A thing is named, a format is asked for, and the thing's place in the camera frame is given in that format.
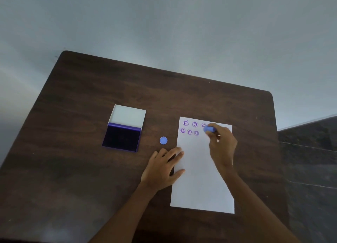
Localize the person's right hand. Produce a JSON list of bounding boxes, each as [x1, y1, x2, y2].
[[207, 123, 238, 170]]

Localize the person's right forearm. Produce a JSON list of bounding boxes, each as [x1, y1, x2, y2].
[[217, 164, 301, 243]]

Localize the person's left hand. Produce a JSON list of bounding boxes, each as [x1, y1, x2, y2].
[[141, 147, 186, 192]]

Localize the person's left forearm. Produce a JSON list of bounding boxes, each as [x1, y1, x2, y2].
[[88, 182, 159, 243]]

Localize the white paper sheet purple stamps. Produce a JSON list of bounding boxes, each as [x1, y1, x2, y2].
[[170, 116, 235, 214]]

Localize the open purple ink pad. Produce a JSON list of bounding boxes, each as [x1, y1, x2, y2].
[[102, 104, 147, 153]]

